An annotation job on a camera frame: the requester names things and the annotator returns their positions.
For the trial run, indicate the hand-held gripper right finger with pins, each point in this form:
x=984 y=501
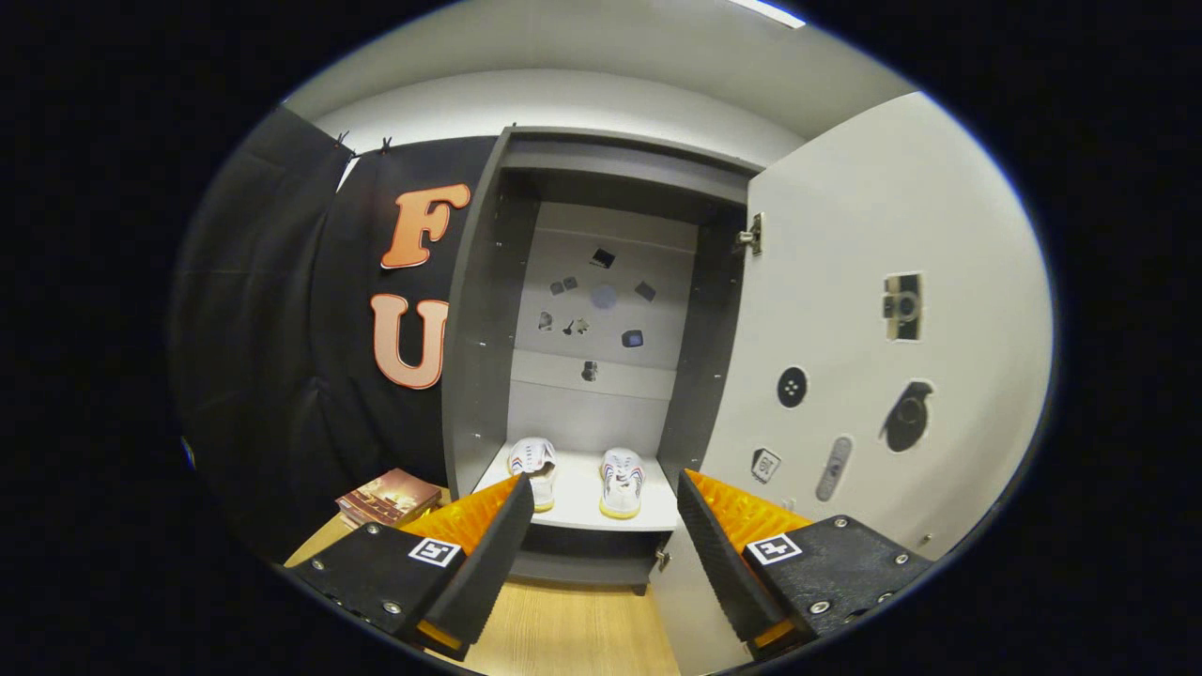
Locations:
x=718 y=554

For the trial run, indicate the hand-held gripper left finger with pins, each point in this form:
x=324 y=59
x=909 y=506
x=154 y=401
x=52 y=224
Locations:
x=498 y=554

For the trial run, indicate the white striped shoe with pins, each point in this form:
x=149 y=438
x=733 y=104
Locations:
x=532 y=465
x=622 y=481

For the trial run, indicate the grey shoe cabinet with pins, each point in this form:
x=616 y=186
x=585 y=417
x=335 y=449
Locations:
x=479 y=357

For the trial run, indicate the beige shoe cabinet door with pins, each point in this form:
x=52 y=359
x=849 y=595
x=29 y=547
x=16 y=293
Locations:
x=845 y=235

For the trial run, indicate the metal door hinge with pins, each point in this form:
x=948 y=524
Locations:
x=663 y=560
x=751 y=235

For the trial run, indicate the brown book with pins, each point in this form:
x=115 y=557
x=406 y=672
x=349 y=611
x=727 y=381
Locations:
x=390 y=496

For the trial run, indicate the black backdrop cloth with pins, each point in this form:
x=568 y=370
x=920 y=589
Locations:
x=272 y=329

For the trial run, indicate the ceiling light panel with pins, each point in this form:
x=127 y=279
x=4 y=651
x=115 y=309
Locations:
x=765 y=11

